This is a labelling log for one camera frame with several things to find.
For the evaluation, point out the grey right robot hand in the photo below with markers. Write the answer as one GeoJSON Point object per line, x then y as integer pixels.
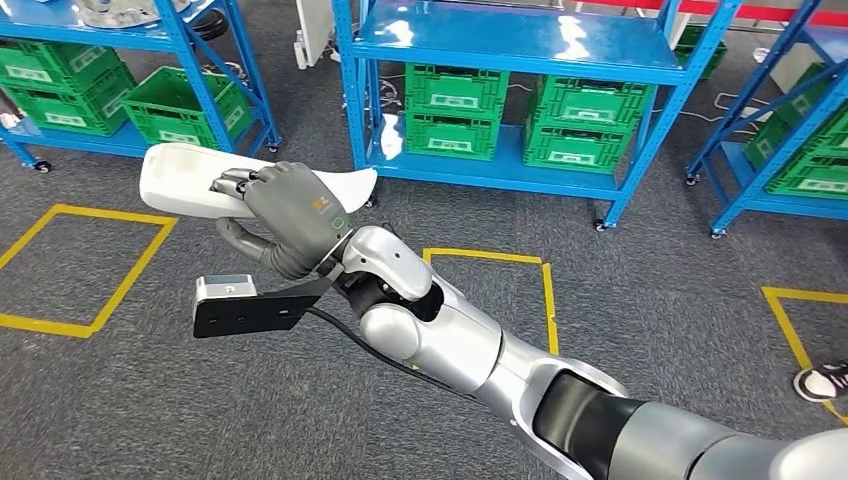
{"type": "Point", "coordinates": [298, 212]}

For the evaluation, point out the white curved plastic shell part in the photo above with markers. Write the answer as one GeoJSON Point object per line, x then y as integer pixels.
{"type": "Point", "coordinates": [179, 179]}

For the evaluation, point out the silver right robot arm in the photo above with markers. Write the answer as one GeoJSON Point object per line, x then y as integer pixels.
{"type": "Point", "coordinates": [450, 338]}

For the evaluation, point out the grey finned round disc part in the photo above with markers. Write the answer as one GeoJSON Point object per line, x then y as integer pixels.
{"type": "Point", "coordinates": [126, 14]}

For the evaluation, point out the blue metal shelf rack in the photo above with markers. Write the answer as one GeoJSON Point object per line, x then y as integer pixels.
{"type": "Point", "coordinates": [517, 40]}
{"type": "Point", "coordinates": [40, 23]}
{"type": "Point", "coordinates": [738, 179]}

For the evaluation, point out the green plastic crate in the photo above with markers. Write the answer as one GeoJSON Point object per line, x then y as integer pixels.
{"type": "Point", "coordinates": [811, 175]}
{"type": "Point", "coordinates": [179, 109]}
{"type": "Point", "coordinates": [576, 149]}
{"type": "Point", "coordinates": [768, 142]}
{"type": "Point", "coordinates": [831, 129]}
{"type": "Point", "coordinates": [457, 89]}
{"type": "Point", "coordinates": [802, 99]}
{"type": "Point", "coordinates": [590, 102]}
{"type": "Point", "coordinates": [450, 139]}
{"type": "Point", "coordinates": [702, 53]}
{"type": "Point", "coordinates": [53, 66]}
{"type": "Point", "coordinates": [66, 109]}

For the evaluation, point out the yellow floor tape square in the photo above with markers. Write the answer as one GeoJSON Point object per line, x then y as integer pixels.
{"type": "Point", "coordinates": [787, 331]}
{"type": "Point", "coordinates": [136, 278]}
{"type": "Point", "coordinates": [548, 305]}

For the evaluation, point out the white board panel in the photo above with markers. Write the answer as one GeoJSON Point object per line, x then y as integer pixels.
{"type": "Point", "coordinates": [314, 30]}

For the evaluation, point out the red barrier belt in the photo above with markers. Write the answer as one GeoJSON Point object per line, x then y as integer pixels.
{"type": "Point", "coordinates": [762, 12]}

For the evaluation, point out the person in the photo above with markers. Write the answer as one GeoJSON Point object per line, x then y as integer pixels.
{"type": "Point", "coordinates": [821, 383]}

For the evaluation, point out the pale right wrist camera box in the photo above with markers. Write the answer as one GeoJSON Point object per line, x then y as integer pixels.
{"type": "Point", "coordinates": [225, 288]}

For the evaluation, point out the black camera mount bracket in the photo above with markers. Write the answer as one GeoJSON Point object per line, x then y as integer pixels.
{"type": "Point", "coordinates": [252, 318]}

